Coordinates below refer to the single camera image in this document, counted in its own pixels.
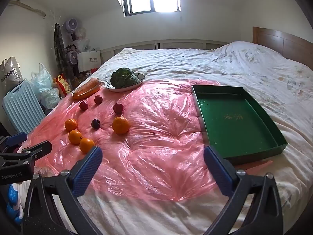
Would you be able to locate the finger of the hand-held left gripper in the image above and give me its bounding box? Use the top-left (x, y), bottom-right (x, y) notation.
top-left (4, 132), bottom-right (28, 148)
top-left (20, 141), bottom-right (53, 161)

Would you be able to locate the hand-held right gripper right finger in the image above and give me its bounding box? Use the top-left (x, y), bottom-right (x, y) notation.
top-left (203, 146), bottom-right (284, 235)

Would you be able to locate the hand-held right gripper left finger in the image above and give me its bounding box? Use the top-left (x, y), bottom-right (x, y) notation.
top-left (23, 146), bottom-right (103, 235)

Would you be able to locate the green cardboard tray box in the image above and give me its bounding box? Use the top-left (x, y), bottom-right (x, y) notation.
top-left (191, 84), bottom-right (288, 165)

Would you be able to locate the small orange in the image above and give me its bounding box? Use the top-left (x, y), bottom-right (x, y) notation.
top-left (79, 138), bottom-right (94, 153)
top-left (65, 118), bottom-right (78, 132)
top-left (68, 130), bottom-right (83, 145)

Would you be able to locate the blue slipper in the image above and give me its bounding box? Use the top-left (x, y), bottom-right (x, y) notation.
top-left (6, 183), bottom-right (23, 226)

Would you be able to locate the light blue ribbed suitcase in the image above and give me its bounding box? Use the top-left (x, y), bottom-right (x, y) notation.
top-left (2, 80), bottom-right (46, 135)

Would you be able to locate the coral pink card strip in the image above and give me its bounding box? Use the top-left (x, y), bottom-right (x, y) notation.
top-left (242, 160), bottom-right (274, 174)

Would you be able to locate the clear plastic bag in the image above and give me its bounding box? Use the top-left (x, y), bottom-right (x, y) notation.
top-left (40, 88), bottom-right (61, 109)

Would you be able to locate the large orange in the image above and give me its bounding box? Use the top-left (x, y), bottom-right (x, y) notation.
top-left (112, 116), bottom-right (130, 135)

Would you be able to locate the grey printed sack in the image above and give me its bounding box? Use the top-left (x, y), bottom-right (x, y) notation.
top-left (0, 57), bottom-right (23, 90)

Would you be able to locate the pale blue plastic bag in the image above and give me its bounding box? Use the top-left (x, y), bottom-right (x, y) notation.
top-left (31, 62), bottom-right (53, 92)

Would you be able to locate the pink plastic sheet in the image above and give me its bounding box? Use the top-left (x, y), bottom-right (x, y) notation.
top-left (22, 78), bottom-right (235, 201)

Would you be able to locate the red and yellow rice bag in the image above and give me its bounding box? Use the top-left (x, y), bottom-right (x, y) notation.
top-left (53, 73), bottom-right (72, 98)

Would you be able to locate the orange enamel plate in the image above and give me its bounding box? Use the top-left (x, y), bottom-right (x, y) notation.
top-left (71, 82), bottom-right (101, 100)

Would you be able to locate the carrot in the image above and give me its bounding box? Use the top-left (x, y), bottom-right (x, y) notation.
top-left (73, 78), bottom-right (99, 96)

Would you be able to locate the green leafy vegetable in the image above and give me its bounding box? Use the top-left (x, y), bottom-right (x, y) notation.
top-left (111, 68), bottom-right (139, 89)

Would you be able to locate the purple fan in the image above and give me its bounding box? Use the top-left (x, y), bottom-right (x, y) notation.
top-left (66, 50), bottom-right (79, 65)

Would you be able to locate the checked hanging scarf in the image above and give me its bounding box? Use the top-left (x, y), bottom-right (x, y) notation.
top-left (54, 23), bottom-right (74, 79)

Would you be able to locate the white paper shopping bag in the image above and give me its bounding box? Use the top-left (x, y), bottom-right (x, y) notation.
top-left (77, 50), bottom-right (101, 72)

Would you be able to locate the white striped plate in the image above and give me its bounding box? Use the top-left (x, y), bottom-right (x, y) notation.
top-left (105, 73), bottom-right (145, 92)

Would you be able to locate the white plastic bag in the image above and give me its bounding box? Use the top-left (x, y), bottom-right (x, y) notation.
top-left (73, 28), bottom-right (91, 52)

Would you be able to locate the small white fan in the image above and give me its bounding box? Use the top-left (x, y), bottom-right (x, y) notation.
top-left (64, 18), bottom-right (82, 33)

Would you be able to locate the wooden headboard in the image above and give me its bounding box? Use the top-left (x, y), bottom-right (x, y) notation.
top-left (253, 26), bottom-right (313, 64)

